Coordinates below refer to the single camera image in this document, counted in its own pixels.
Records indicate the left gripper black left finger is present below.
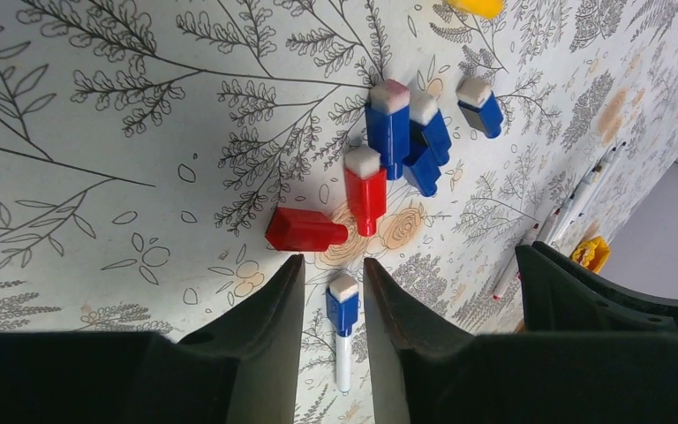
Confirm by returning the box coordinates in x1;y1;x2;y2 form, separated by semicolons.
0;254;305;423

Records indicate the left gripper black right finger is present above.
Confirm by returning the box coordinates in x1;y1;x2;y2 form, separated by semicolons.
363;258;678;423

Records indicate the red capped marker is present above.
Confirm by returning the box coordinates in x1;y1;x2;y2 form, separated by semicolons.
536;204;574;244

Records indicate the blue capped marker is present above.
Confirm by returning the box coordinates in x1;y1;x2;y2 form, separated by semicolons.
325;275;359;393

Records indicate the blue capped marker lowest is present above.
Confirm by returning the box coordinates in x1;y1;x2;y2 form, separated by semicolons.
573;141;626;220

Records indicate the yellow capped marker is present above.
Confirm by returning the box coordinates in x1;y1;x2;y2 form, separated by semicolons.
552;165;604;243

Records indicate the yellow pen cap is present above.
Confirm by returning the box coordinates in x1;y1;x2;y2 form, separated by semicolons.
446;0;503;19

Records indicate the red pen cap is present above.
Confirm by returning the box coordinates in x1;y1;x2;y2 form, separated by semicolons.
265;207;349;252
344;146;387;237

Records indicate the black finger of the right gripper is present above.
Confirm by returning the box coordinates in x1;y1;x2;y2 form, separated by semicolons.
515;242;678;336

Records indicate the yellow cloth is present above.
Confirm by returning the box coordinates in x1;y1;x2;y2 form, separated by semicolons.
570;236;611;274

